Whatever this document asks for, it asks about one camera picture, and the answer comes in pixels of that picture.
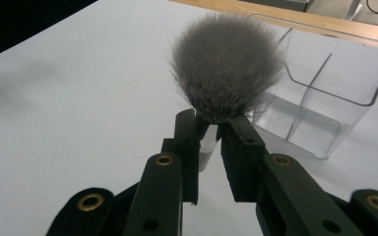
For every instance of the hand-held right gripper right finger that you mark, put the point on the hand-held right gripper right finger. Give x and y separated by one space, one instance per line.
242 157

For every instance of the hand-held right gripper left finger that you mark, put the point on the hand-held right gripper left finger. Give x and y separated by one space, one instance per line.
187 154

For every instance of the black makeup brush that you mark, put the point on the black makeup brush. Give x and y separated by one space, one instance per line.
224 65

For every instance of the clear acrylic organizer box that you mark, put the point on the clear acrylic organizer box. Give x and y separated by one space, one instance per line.
325 108

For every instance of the white metal desk frame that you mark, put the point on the white metal desk frame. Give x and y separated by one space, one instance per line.
352 9

